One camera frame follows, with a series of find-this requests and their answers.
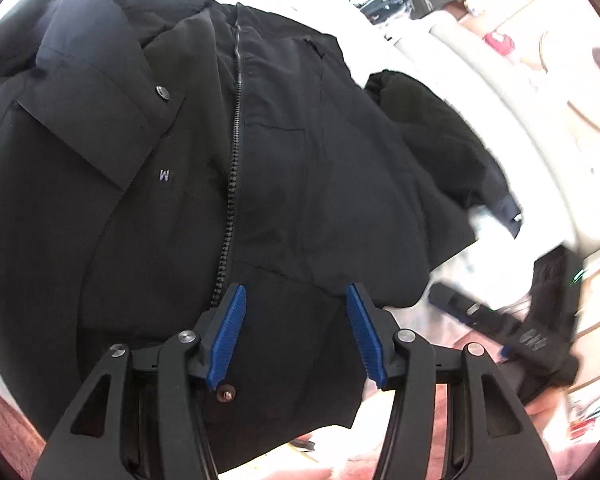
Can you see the white padded headboard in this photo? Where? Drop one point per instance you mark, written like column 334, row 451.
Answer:
column 514, row 111

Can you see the person's right hand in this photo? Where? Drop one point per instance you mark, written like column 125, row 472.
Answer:
column 549, row 413

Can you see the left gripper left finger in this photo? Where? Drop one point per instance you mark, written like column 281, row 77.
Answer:
column 137, row 415

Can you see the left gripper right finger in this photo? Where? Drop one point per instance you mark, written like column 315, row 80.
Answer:
column 488, row 433

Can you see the checkered cartoon bed quilt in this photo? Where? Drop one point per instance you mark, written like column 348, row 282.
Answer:
column 480, row 269

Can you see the black zip jacket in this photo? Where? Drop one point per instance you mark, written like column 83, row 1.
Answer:
column 153, row 152

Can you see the black garment pile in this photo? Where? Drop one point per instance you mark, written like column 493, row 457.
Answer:
column 445, row 146

